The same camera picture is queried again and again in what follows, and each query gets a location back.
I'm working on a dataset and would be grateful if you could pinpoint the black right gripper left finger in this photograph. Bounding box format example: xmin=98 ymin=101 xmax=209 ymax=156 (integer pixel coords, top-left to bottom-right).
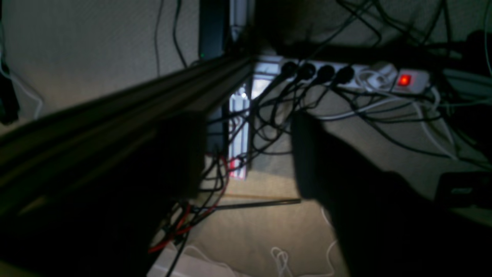
xmin=115 ymin=112 xmax=208 ymax=277

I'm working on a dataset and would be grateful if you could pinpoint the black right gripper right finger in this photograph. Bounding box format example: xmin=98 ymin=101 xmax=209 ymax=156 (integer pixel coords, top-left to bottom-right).
xmin=291 ymin=112 xmax=491 ymax=277

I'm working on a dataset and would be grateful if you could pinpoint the white power strip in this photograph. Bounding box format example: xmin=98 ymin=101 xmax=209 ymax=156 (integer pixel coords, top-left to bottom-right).
xmin=254 ymin=56 xmax=431 ymax=94

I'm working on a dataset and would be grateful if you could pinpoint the black aluminium frame beam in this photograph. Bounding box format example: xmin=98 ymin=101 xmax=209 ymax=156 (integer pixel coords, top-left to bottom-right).
xmin=1 ymin=54 xmax=253 ymax=217

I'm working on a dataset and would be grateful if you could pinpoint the silver aluminium frame post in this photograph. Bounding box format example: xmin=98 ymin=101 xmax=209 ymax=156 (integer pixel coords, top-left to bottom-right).
xmin=227 ymin=78 xmax=271 ymax=180

